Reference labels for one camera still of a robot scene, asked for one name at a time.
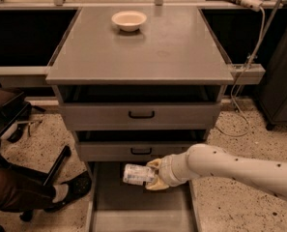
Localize middle grey drawer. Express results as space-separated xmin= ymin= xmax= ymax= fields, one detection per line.
xmin=75 ymin=130 xmax=207 ymax=161

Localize bottom grey drawer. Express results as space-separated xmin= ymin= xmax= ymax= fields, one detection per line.
xmin=84 ymin=162 xmax=201 ymax=232

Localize grey drawer cabinet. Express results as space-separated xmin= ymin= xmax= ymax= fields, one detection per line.
xmin=45 ymin=5 xmax=235 ymax=232

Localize grey drawer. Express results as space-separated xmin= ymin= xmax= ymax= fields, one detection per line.
xmin=75 ymin=130 xmax=207 ymax=161
xmin=84 ymin=162 xmax=201 ymax=232
xmin=58 ymin=98 xmax=220 ymax=131

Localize dark side table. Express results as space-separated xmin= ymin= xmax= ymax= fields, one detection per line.
xmin=0 ymin=88 xmax=31 ymax=137

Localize white cable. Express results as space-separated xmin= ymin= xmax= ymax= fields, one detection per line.
xmin=215 ymin=7 xmax=267 ymax=139

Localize black shoe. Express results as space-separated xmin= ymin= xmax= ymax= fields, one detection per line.
xmin=45 ymin=171 xmax=92 ymax=213

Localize dark cabinet on right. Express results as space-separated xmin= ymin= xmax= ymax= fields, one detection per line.
xmin=256 ymin=27 xmax=287 ymax=131

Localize person's leg brown trousers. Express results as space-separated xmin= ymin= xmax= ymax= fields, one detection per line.
xmin=0 ymin=168 xmax=56 ymax=212

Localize white bowl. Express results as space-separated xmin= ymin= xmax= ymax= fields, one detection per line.
xmin=111 ymin=11 xmax=147 ymax=32

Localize blue plastic bottle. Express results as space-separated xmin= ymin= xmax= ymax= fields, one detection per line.
xmin=123 ymin=163 xmax=155 ymax=186

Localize top grey drawer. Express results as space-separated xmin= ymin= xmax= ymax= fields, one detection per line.
xmin=58 ymin=98 xmax=220 ymax=131

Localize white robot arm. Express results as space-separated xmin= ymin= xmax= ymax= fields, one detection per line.
xmin=146 ymin=144 xmax=287 ymax=201

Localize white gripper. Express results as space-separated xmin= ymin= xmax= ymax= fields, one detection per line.
xmin=145 ymin=153 xmax=198 ymax=190

